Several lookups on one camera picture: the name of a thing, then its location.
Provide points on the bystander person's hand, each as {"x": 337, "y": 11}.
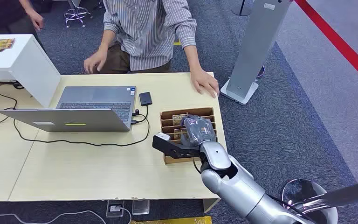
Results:
{"x": 37, "y": 19}

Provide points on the person's left hand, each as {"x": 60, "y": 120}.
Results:
{"x": 204, "y": 83}

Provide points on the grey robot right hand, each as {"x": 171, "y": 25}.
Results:
{"x": 199, "y": 130}

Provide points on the person's right hand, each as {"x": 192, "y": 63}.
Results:
{"x": 95, "y": 60}

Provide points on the person's left forearm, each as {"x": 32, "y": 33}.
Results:
{"x": 193, "y": 57}

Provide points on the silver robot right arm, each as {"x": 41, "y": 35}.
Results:
{"x": 244, "y": 188}

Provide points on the person's right forearm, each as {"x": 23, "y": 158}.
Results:
{"x": 106, "y": 40}

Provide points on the bystander person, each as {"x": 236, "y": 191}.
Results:
{"x": 3, "y": 15}

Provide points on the wooden slotted card holder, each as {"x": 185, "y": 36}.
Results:
{"x": 166, "y": 115}

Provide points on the chrome office chair base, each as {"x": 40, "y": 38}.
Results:
{"x": 76, "y": 14}

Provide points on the grey open laptop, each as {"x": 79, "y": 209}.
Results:
{"x": 95, "y": 102}

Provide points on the white box stand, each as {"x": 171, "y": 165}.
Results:
{"x": 27, "y": 61}

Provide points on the small black external drive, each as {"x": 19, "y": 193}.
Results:
{"x": 145, "y": 99}

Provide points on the grey kiosk pillar stand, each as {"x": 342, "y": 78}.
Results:
{"x": 253, "y": 46}

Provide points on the pale table leg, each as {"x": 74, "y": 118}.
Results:
{"x": 211, "y": 204}

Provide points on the dark stanchion base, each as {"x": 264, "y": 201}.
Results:
{"x": 241, "y": 11}

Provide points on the yellow patterned strip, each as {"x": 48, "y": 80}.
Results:
{"x": 179, "y": 220}

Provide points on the metal floor box lid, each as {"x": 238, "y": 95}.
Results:
{"x": 140, "y": 207}

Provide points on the floor power socket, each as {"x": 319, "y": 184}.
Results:
{"x": 115, "y": 208}

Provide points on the red barrier belt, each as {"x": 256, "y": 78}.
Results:
{"x": 339, "y": 43}

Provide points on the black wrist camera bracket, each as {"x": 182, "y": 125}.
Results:
{"x": 174, "y": 150}

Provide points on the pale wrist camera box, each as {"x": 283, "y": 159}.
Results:
{"x": 163, "y": 136}

